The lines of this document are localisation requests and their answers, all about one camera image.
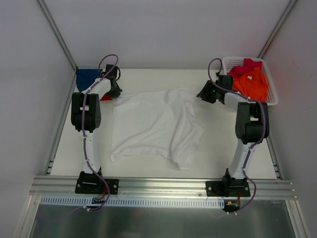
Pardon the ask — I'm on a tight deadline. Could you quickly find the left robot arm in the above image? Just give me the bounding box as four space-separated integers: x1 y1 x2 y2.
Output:
71 64 122 195

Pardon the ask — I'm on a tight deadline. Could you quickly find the folded red t shirt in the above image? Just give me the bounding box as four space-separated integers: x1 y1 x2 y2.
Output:
100 93 112 101

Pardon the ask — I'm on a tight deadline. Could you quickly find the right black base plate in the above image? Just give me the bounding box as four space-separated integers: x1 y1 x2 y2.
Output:
206 179 251 197

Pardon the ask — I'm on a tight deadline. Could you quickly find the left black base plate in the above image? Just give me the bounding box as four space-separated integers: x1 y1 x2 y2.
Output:
75 177 119 195

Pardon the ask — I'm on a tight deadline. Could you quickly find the white plastic basket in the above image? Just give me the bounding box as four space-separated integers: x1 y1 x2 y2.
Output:
222 57 278 106

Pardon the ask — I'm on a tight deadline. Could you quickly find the orange t shirt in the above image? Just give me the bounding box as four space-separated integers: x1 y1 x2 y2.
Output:
233 67 268 102

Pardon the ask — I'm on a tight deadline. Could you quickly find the white slotted cable duct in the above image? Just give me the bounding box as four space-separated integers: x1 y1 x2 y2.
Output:
40 195 224 209

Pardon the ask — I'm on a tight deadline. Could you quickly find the right aluminium frame post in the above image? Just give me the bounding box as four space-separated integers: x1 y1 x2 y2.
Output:
258 0 299 59

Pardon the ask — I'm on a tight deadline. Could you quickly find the pink t shirt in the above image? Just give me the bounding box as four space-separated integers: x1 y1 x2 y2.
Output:
228 58 263 78

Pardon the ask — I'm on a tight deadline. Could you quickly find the aluminium frame post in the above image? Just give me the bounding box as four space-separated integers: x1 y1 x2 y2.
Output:
35 0 77 71
258 0 299 59

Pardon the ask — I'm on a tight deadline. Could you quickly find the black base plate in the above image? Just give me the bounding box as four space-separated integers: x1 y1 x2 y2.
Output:
206 179 251 197
75 177 119 195

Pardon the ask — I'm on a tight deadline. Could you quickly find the folded blue t shirt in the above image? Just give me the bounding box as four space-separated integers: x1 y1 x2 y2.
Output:
76 69 102 92

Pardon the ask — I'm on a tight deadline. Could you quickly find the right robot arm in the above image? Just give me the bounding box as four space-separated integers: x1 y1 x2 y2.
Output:
197 75 269 197

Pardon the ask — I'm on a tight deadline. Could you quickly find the white t shirt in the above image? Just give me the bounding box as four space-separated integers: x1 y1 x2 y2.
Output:
109 88 204 171

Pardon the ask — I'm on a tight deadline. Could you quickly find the left aluminium frame post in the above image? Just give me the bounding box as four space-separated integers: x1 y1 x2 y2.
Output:
35 0 77 71

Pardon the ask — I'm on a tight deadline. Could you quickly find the aluminium mounting rail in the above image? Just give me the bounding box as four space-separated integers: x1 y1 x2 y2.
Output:
30 176 298 200

